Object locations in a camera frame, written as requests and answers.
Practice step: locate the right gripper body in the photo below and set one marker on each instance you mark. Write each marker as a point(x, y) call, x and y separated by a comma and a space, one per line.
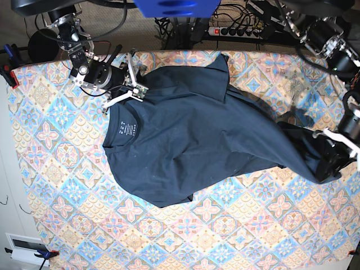
point(117, 82)

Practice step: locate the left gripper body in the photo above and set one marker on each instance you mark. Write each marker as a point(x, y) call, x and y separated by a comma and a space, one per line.
point(346, 137)

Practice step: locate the dark navy t-shirt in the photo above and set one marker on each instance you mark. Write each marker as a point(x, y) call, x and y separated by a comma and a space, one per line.
point(194, 129)

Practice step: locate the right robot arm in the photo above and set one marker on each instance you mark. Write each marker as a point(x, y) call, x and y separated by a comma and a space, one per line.
point(93, 76)

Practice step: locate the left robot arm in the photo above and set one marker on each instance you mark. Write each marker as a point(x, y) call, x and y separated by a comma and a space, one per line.
point(324, 38)

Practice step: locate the patterned colourful tablecloth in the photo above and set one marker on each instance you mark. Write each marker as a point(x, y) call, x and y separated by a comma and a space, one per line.
point(271, 219)

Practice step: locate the white power strip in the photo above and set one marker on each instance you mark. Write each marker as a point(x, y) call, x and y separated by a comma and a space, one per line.
point(217, 31)

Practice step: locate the blue orange clamp top left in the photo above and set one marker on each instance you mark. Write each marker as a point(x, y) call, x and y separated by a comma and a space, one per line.
point(7, 70)

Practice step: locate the blue orange clamp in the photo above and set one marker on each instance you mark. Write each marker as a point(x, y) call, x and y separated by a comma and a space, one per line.
point(7, 70)
point(42, 254)

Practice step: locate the blue orange clamp bottom left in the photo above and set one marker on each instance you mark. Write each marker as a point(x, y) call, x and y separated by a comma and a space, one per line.
point(42, 254)

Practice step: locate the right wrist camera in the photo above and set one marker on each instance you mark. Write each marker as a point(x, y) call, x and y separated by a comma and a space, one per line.
point(139, 92)

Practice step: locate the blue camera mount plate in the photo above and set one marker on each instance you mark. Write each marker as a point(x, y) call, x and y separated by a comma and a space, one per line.
point(177, 8)

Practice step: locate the white wall outlet box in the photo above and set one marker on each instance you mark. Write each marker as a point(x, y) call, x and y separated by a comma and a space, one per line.
point(24, 248)

